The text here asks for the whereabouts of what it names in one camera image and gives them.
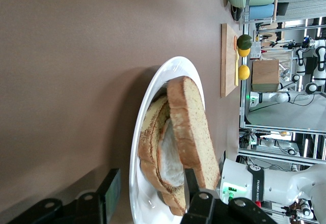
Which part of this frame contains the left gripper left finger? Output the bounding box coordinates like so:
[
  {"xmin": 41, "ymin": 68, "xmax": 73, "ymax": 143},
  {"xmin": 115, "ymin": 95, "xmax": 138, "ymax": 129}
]
[{"xmin": 7, "ymin": 168, "xmax": 122, "ymax": 224}]

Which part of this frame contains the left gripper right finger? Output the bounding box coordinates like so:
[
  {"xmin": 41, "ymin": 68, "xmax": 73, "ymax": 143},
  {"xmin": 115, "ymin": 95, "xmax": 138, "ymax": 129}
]
[{"xmin": 181, "ymin": 167, "xmax": 277, "ymax": 224}]

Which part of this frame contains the fried egg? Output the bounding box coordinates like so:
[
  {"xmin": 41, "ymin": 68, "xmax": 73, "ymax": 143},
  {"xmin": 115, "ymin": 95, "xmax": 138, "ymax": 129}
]
[{"xmin": 156, "ymin": 118, "xmax": 186, "ymax": 188}]

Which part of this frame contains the toast slice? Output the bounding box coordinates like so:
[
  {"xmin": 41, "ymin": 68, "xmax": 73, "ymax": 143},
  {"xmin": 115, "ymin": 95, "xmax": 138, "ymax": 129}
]
[{"xmin": 137, "ymin": 94, "xmax": 188, "ymax": 216}]

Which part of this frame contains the plain brown bread slice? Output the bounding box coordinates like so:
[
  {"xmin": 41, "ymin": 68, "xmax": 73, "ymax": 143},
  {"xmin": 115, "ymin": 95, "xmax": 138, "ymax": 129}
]
[{"xmin": 167, "ymin": 75, "xmax": 221, "ymax": 190}]

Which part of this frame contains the white round plate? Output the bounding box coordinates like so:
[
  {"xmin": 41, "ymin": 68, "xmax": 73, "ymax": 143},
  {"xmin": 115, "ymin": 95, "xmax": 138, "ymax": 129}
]
[{"xmin": 128, "ymin": 55, "xmax": 206, "ymax": 224}]

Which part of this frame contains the yellow plastic knife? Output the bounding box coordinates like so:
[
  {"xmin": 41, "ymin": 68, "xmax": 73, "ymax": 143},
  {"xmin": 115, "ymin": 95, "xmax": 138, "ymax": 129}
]
[{"xmin": 234, "ymin": 55, "xmax": 239, "ymax": 87}]

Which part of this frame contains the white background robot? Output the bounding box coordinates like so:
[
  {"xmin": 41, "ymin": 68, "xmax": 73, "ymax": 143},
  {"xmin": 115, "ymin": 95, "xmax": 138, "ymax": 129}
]
[{"xmin": 249, "ymin": 37, "xmax": 326, "ymax": 105}]

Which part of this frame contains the cardboard box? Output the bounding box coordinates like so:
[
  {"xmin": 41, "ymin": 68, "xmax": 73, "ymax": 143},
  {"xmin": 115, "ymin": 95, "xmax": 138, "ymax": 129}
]
[{"xmin": 251, "ymin": 59, "xmax": 280, "ymax": 92}]

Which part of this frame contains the wooden cutting board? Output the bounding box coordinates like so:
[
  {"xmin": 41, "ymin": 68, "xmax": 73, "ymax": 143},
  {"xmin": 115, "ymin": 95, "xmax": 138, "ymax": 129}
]
[{"xmin": 220, "ymin": 23, "xmax": 240, "ymax": 98}]

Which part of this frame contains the yellow plastic fork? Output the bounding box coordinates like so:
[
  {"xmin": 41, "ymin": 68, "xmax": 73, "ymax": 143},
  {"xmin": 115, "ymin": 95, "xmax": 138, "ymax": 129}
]
[{"xmin": 234, "ymin": 47, "xmax": 240, "ymax": 82}]

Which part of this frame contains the green avocado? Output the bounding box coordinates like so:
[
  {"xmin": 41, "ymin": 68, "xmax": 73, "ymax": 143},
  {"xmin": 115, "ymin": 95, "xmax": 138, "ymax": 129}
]
[{"xmin": 236, "ymin": 34, "xmax": 253, "ymax": 50}]

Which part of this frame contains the light blue cup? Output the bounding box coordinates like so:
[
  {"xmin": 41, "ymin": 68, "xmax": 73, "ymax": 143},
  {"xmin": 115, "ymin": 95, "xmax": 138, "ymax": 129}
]
[{"xmin": 248, "ymin": 4, "xmax": 275, "ymax": 20}]

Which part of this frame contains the aluminium cage frame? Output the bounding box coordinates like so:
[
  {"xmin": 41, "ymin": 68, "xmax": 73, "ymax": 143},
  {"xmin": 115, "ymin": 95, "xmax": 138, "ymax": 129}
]
[{"xmin": 239, "ymin": 17, "xmax": 326, "ymax": 166}]

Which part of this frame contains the white wire dish rack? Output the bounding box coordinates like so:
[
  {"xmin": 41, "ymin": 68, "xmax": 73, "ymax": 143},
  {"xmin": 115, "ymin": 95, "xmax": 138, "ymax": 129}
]
[{"xmin": 239, "ymin": 0, "xmax": 280, "ymax": 30}]

